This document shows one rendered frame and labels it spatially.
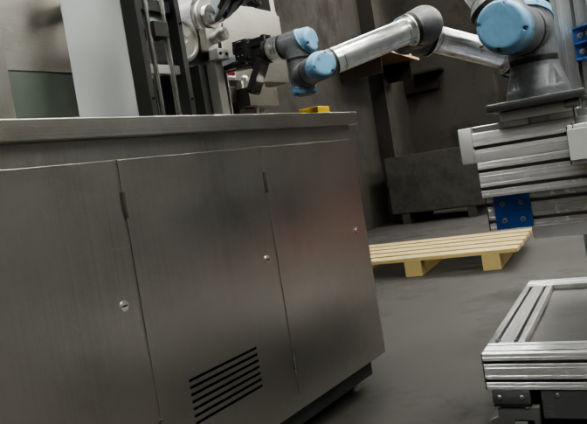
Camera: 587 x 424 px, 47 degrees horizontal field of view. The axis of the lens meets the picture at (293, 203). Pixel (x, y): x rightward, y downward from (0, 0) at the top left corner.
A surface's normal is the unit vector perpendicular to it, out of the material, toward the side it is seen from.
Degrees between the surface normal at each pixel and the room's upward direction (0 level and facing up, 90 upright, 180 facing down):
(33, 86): 90
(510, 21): 97
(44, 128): 90
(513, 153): 90
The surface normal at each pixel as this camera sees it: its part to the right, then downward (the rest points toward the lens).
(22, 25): 0.82, -0.11
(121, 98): -0.56, 0.12
